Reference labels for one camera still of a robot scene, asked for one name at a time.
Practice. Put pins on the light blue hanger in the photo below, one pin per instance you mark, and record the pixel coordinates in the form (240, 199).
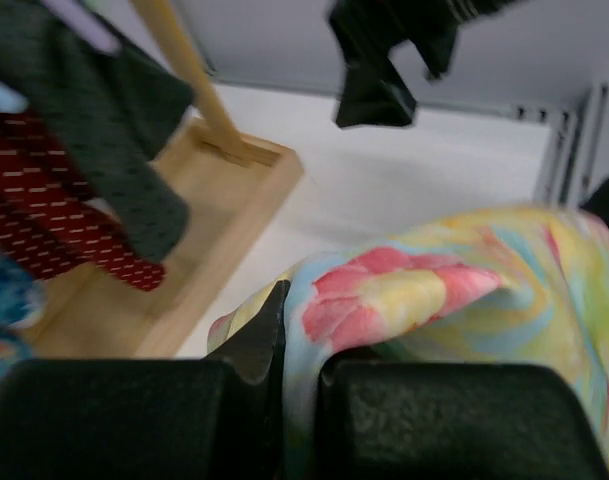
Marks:
(11, 101)

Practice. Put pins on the dark grey dotted skirt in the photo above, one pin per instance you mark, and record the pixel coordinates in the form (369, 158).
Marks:
(113, 113)

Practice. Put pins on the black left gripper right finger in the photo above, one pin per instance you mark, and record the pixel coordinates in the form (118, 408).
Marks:
(423, 421)

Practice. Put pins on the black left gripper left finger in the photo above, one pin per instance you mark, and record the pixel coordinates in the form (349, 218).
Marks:
(218, 417)

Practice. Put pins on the pastel floral skirt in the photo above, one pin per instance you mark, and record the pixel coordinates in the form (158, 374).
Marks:
(507, 286)

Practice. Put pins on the lilac hanger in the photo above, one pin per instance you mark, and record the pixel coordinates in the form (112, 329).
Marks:
(84, 24)

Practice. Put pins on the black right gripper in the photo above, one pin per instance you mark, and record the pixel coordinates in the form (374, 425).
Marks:
(373, 93)

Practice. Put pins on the red polka dot skirt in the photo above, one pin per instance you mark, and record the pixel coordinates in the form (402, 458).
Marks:
(46, 222)

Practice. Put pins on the blue floral skirt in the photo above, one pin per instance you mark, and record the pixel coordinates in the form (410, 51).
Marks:
(22, 302)

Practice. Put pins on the wooden clothes rack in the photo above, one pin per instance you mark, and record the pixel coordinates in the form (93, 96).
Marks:
(234, 184)

